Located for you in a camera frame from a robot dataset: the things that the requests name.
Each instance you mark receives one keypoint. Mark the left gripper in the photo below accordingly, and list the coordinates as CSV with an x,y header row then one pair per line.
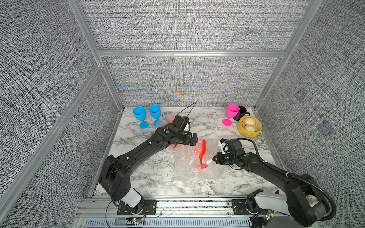
x,y
188,141

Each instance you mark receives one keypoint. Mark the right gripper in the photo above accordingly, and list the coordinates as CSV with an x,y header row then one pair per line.
x,y
218,160

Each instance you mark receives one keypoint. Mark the red wine glass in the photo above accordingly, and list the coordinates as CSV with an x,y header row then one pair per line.
x,y
202,151

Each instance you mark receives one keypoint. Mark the blue wine glass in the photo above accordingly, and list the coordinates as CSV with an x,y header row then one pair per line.
x,y
155,112
140,114

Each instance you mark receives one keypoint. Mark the bubble wrap sheet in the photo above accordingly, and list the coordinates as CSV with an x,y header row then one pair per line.
x,y
185,166

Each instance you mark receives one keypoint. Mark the pink wine glass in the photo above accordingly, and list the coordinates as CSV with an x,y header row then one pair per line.
x,y
231,112

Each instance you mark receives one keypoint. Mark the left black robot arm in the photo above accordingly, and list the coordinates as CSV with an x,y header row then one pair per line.
x,y
116,171

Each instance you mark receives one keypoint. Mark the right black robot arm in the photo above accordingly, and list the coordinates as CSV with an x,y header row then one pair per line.
x,y
302,198

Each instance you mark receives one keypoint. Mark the orange wrapped wine glass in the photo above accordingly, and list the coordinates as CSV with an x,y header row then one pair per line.
x,y
172,119

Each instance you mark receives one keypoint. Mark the yellow bamboo steamer basket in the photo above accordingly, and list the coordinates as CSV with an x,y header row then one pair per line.
x,y
244,132

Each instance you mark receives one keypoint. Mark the upper white bun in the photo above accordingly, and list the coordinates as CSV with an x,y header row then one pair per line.
x,y
249,121

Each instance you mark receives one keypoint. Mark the black mug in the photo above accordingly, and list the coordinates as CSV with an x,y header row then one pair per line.
x,y
242,112

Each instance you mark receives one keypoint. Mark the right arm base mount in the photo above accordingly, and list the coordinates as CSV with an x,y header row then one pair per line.
x,y
242,205

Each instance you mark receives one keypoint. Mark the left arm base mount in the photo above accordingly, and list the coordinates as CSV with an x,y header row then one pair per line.
x,y
144,207

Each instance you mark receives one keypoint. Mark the aluminium frame crossbar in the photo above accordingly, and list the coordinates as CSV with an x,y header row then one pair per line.
x,y
192,53

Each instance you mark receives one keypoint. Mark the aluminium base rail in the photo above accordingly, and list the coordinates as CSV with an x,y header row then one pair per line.
x,y
207,211

